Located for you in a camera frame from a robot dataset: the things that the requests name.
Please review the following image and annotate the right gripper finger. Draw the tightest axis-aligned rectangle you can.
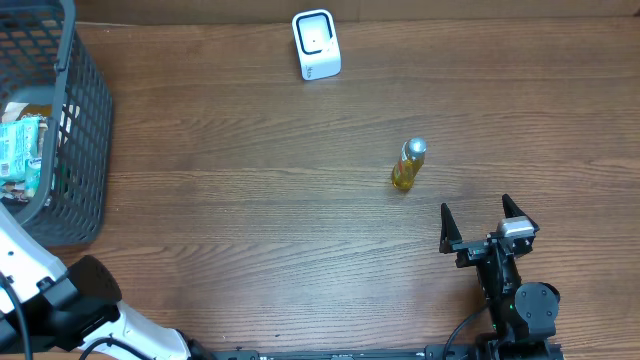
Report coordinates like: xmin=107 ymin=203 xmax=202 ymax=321
xmin=439 ymin=203 xmax=463 ymax=254
xmin=501 ymin=194 xmax=540 ymax=232

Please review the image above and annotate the yellow liquid bottle silver cap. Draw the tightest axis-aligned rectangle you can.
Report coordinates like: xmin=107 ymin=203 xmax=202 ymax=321
xmin=391 ymin=137 xmax=428 ymax=191

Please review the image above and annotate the teal tissue pack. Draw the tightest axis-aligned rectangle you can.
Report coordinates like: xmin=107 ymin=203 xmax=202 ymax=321
xmin=1 ymin=117 xmax=40 ymax=182
xmin=24 ymin=157 xmax=42 ymax=199

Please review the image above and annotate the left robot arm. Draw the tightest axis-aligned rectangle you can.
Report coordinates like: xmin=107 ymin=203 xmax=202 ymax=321
xmin=1 ymin=208 xmax=213 ymax=360

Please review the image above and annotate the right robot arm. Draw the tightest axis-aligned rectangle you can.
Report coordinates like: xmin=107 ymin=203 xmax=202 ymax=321
xmin=439 ymin=194 xmax=563 ymax=359

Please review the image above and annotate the white barcode scanner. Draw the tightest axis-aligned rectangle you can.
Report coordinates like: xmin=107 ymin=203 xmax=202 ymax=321
xmin=291 ymin=9 xmax=342 ymax=81

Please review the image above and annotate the grey plastic shopping basket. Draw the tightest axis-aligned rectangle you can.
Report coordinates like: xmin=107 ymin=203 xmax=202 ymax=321
xmin=1 ymin=1 xmax=113 ymax=247

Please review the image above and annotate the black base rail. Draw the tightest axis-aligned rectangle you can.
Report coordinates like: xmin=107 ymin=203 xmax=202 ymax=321
xmin=211 ymin=344 xmax=565 ymax=360

